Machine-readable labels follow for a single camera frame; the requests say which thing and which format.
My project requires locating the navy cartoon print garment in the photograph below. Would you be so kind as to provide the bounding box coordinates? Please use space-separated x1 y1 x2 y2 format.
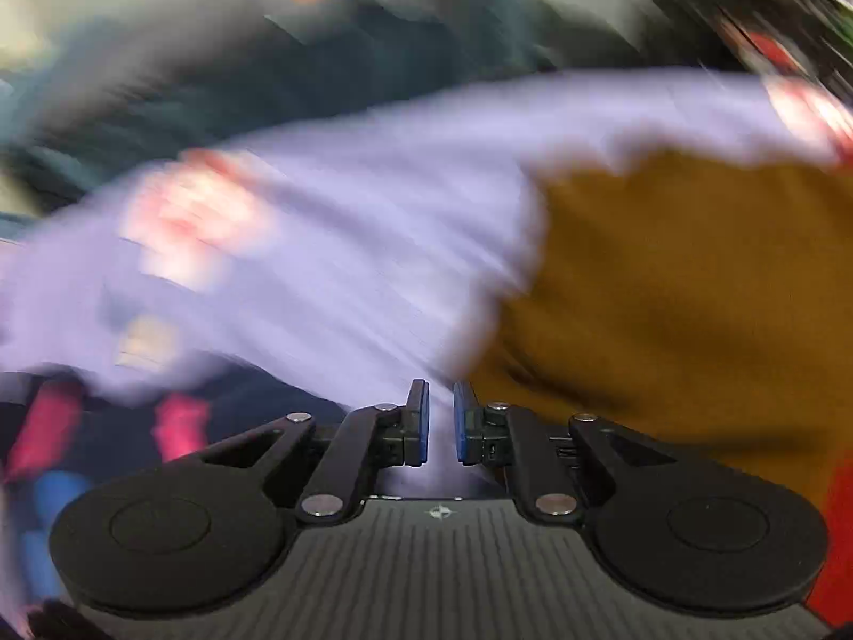
2 363 344 605

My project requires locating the purple floral bed sheet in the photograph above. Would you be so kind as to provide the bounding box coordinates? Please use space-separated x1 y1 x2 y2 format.
0 65 853 501

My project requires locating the red garment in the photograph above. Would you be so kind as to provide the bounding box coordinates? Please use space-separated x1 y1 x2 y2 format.
808 458 853 627

